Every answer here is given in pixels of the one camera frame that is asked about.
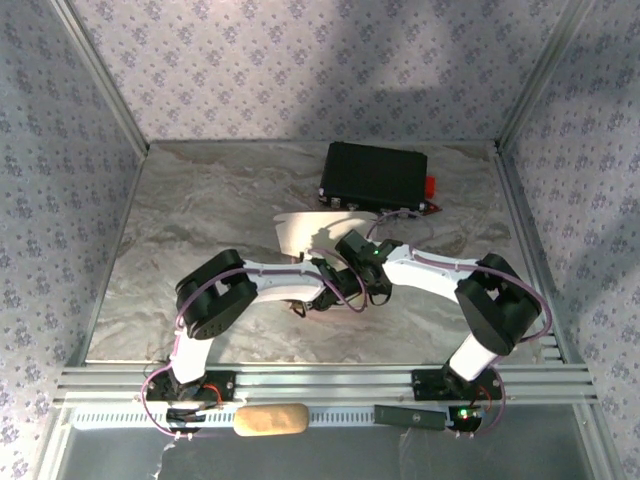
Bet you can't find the pink paper box sheet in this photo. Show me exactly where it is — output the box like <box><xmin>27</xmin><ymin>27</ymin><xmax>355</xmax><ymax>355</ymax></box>
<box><xmin>273</xmin><ymin>209</ymin><xmax>382</xmax><ymax>269</ymax></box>

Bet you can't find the tan oblong sponge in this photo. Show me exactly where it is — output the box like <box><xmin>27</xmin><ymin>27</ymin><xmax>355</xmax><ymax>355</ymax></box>
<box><xmin>233</xmin><ymin>402</ymin><xmax>310</xmax><ymax>438</ymax></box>

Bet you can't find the black rectangular device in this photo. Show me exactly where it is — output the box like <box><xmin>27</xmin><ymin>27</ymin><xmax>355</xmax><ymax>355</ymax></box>
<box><xmin>373</xmin><ymin>403</ymin><xmax>447</xmax><ymax>431</ymax></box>

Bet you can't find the circuit board with green light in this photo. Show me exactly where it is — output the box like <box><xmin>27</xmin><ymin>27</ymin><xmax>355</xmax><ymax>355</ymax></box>
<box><xmin>447</xmin><ymin>404</ymin><xmax>485</xmax><ymax>434</ymax></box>

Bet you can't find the black case with metal handle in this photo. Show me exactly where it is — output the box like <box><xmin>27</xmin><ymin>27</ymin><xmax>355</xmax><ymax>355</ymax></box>
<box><xmin>317</xmin><ymin>141</ymin><xmax>430</xmax><ymax>216</ymax></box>

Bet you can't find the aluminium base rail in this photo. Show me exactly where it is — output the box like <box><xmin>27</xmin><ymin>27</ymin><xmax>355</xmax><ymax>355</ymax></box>
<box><xmin>54</xmin><ymin>363</ymin><xmax>599</xmax><ymax>406</ymax></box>

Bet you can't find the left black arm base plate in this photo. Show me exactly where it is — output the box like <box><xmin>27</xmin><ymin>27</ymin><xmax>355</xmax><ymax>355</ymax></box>
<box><xmin>145</xmin><ymin>369</ymin><xmax>237</xmax><ymax>404</ymax></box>

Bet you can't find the white slotted cable duct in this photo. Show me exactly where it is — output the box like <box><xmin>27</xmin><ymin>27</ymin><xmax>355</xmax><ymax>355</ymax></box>
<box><xmin>72</xmin><ymin>405</ymin><xmax>451</xmax><ymax>430</ymax></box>

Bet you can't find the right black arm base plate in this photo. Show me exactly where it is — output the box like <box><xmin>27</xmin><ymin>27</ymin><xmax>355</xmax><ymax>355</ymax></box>
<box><xmin>410</xmin><ymin>368</ymin><xmax>503</xmax><ymax>401</ymax></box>

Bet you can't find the black cable connector block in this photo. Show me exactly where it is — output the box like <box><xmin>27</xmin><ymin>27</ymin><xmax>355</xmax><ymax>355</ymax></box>
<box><xmin>166</xmin><ymin>407</ymin><xmax>206</xmax><ymax>434</ymax></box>

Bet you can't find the aluminium side rail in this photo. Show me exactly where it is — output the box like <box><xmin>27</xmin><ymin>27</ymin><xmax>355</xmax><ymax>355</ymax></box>
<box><xmin>492</xmin><ymin>141</ymin><xmax>586</xmax><ymax>366</ymax></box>

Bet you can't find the right aluminium frame post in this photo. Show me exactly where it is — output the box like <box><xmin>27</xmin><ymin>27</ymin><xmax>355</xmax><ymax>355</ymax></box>
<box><xmin>497</xmin><ymin>0</ymin><xmax>596</xmax><ymax>146</ymax></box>

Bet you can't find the aluminium frame post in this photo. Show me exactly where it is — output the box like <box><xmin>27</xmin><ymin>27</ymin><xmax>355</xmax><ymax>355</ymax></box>
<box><xmin>49</xmin><ymin>0</ymin><xmax>151</xmax><ymax>154</ymax></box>
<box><xmin>497</xmin><ymin>0</ymin><xmax>596</xmax><ymax>146</ymax></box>

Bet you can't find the left aluminium frame post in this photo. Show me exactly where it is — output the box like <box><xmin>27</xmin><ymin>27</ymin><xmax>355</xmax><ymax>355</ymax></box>
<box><xmin>49</xmin><ymin>0</ymin><xmax>151</xmax><ymax>154</ymax></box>

